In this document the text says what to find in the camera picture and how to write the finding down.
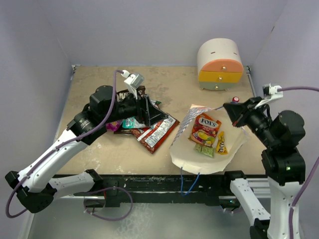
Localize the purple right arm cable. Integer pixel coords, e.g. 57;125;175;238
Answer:
276;86;319;239

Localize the orange snack packet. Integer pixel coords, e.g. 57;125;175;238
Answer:
188;113;222;147

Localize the blue checkered paper bag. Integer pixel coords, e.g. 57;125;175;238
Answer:
169;104;249;196

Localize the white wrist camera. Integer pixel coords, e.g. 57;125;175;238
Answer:
254;84;283;109
121;70;144;99

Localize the yellow m&m packet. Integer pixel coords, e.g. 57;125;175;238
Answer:
216;131;228;155

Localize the purple cable right underside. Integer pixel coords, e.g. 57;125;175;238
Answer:
223;196;246;215

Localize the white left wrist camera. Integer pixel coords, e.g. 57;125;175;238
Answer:
121;70;144;99

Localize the teal snack packet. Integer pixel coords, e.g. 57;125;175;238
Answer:
122;117;146;129

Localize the black table edge rail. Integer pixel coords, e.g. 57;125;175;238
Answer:
66;174;237;207

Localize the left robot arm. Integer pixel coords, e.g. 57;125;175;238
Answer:
5;85;168;214

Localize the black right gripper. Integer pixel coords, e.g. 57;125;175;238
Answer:
224;95;278;146

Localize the purple cable under table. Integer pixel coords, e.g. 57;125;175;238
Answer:
83;186;133;221

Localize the brown potato chips bag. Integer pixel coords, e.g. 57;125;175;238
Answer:
114;90;133;135

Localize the green candy packet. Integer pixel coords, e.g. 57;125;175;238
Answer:
194;143;214;158

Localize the red doritos bag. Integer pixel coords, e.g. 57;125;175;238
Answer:
130;115;180;154

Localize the round drawer box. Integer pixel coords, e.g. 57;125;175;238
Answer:
197;38;244;91

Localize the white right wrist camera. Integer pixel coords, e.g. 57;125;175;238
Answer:
254;84;283;109

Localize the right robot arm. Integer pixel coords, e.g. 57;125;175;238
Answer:
221;97;306;239

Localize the purple snack packet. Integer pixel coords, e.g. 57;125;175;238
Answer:
106;120;122;132

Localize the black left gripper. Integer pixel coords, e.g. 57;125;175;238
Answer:
103;88;167;126

